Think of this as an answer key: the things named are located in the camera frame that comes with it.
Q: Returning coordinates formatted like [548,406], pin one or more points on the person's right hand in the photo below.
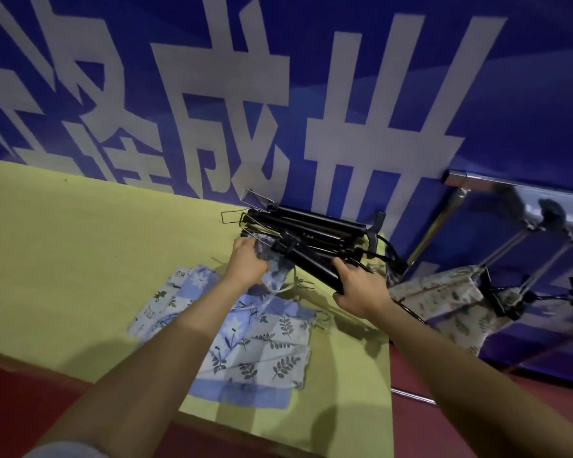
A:
[363,295]

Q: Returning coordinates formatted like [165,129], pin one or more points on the person's left hand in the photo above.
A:
[243,269]

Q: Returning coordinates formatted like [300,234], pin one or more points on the person's left fingers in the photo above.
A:
[245,245]

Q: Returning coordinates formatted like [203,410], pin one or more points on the person's right thumb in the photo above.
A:
[342,271]

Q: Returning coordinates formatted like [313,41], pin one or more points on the black clip hanger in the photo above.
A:
[310,264]

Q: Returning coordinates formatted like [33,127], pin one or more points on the blue leaf-print cloth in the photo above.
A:
[262,348]

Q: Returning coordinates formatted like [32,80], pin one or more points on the person's right forearm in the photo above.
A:
[468,391]

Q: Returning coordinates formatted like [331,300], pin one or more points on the person's left forearm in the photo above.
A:
[162,367]

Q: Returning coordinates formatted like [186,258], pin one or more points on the pile of black clip hangers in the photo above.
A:
[315,228]

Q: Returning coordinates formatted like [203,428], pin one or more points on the beige leaf-print cloth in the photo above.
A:
[444,300]

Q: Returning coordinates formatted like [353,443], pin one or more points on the yellow-green table cloth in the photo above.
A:
[76,262]

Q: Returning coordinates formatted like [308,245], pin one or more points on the silver metal clothes rack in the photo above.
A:
[487,183]

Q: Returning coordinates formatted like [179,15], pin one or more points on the black hanger with clips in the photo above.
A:
[530,296]

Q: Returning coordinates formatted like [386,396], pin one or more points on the blue banner with white characters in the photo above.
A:
[506,90]

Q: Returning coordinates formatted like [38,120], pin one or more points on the white sleeve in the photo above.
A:
[67,450]

